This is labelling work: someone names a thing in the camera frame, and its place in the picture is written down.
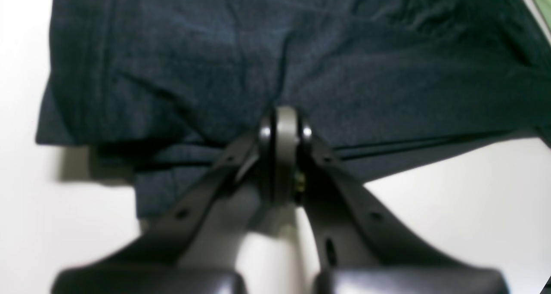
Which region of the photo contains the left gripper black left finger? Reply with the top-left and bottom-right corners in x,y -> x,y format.
52,122 -> 276,294

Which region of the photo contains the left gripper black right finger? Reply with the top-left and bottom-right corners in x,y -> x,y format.
275,106 -> 508,294

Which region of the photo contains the black long-sleeve shirt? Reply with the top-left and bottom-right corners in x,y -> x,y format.
36,0 -> 550,218

